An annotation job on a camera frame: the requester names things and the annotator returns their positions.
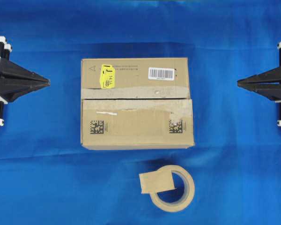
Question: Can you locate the beige masking tape roll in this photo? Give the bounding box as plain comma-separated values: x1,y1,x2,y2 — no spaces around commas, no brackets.
149,165,195,212

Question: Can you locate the brown cardboard box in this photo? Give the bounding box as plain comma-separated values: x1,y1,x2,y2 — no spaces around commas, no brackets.
81,58,195,150

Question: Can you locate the blue table cloth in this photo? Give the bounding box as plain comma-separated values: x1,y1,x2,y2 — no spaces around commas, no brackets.
0,0,281,225

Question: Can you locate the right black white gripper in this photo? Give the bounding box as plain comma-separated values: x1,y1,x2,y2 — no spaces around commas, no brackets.
237,42,281,127

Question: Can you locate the yellow sticker label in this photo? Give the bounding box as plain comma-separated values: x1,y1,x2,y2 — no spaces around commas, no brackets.
99,64,115,89

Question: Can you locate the white barcode label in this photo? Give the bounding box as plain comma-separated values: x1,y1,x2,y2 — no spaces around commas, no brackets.
148,67,175,81

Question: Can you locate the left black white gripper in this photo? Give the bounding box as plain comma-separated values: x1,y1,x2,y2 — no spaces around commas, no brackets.
0,36,50,127

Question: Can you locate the cut beige tape piece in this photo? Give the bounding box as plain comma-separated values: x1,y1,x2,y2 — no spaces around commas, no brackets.
139,170,175,194

